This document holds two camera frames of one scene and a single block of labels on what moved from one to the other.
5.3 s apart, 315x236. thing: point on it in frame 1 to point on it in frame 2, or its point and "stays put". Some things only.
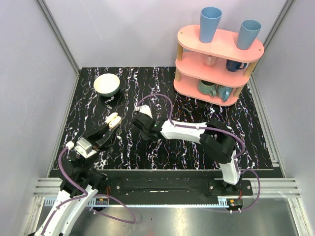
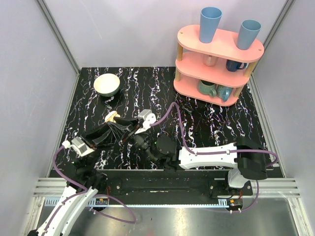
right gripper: x=145 y=135 to x=127 y=132
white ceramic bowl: x=107 y=84 stays put
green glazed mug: x=206 y=88 stays put
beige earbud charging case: x=112 y=119 stays put
